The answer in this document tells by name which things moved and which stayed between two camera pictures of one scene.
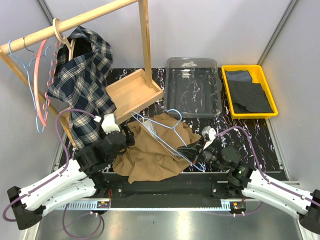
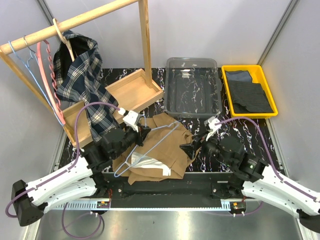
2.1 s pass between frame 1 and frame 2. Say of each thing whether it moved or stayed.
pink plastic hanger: moved
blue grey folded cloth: stayed
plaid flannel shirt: moved
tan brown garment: stayed
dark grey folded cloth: stayed
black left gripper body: moved
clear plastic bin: stayed
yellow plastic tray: stayed
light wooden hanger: moved
